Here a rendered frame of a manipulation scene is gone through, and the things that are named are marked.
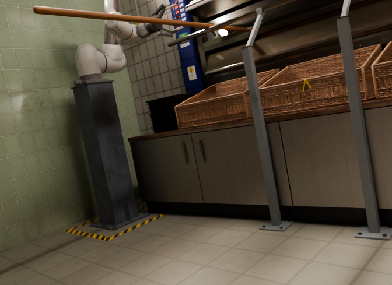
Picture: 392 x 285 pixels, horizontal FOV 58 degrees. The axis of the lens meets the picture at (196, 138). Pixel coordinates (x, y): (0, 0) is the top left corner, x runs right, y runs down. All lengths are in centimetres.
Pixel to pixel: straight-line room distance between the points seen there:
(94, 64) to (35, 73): 51
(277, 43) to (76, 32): 164
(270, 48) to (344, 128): 93
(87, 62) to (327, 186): 171
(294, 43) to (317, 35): 15
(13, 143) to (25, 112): 24
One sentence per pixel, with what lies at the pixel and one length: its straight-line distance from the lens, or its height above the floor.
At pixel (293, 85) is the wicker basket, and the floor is 71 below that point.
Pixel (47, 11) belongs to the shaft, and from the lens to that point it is 162.
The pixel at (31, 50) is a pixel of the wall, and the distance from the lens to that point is 294.
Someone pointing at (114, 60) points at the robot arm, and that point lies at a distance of 269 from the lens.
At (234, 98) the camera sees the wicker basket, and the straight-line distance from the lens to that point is 203.
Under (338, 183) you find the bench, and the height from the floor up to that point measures 22.
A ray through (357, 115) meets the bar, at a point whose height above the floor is 53.
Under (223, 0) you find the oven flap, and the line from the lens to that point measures 259.
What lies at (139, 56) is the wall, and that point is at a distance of 327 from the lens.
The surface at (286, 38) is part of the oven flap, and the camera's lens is 244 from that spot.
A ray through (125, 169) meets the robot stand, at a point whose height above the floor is 36.
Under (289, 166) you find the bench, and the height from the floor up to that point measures 31.
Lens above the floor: 67
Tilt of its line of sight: 4 degrees down
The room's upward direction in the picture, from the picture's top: 11 degrees counter-clockwise
